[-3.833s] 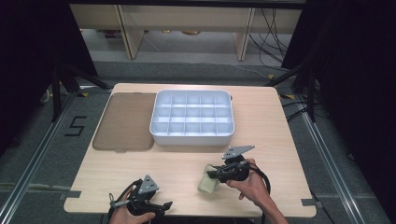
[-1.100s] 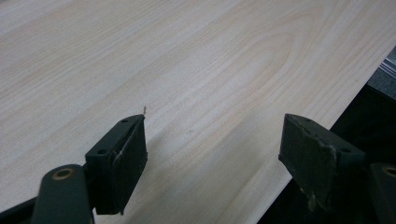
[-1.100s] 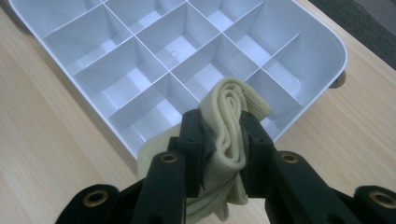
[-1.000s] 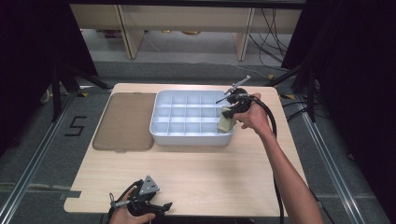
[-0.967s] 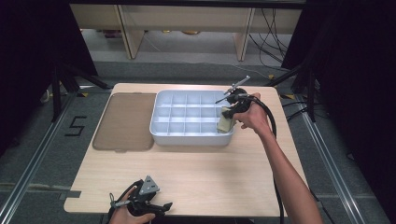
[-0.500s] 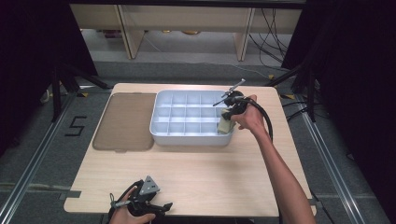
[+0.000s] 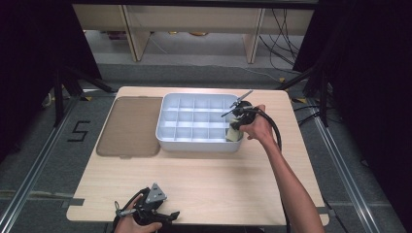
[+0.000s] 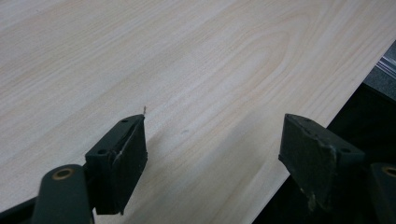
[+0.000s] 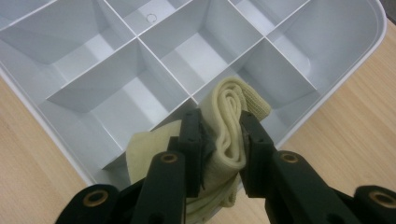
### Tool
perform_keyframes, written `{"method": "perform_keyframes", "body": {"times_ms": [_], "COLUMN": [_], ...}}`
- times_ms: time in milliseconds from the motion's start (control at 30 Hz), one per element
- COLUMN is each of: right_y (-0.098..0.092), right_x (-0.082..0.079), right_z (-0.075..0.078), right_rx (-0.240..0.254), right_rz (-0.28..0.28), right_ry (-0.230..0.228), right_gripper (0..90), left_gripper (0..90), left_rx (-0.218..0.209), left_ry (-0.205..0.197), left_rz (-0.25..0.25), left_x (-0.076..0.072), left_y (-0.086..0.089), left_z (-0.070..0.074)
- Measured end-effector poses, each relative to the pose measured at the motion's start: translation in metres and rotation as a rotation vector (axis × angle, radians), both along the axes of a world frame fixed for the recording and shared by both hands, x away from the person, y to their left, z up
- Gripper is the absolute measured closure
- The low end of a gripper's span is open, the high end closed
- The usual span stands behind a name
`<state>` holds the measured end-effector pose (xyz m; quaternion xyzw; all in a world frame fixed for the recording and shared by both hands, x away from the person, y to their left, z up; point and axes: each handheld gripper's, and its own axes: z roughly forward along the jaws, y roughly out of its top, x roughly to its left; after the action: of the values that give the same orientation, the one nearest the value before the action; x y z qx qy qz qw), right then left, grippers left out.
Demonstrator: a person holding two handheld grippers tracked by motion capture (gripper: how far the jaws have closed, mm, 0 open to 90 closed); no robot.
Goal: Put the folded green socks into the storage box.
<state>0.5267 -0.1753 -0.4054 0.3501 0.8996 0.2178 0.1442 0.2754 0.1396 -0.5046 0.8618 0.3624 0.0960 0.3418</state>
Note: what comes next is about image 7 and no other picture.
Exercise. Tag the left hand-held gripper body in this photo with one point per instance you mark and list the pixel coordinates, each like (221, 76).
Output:
(147, 204)

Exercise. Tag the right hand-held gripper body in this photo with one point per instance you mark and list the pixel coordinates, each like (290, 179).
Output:
(241, 111)

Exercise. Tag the light green ankle sock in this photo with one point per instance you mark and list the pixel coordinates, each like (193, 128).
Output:
(233, 135)

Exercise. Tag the white divided storage box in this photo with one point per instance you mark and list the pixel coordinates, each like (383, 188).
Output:
(194, 123)

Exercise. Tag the person's right hand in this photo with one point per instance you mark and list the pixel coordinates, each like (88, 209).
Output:
(259, 127)

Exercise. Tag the person's left hand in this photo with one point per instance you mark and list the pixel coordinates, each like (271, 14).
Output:
(129, 225)

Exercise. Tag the black metal stand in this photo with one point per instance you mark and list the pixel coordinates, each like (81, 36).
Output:
(64, 90)
(315, 87)

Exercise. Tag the brown translucent box lid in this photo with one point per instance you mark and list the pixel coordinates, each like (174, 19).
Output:
(131, 126)

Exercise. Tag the light wooden desk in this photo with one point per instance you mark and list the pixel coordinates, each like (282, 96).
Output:
(194, 19)

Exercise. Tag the dark curtain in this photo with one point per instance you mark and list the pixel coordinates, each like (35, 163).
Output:
(369, 81)
(35, 64)

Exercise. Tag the metal floor rail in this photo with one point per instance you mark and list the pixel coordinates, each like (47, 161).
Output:
(39, 161)
(343, 168)

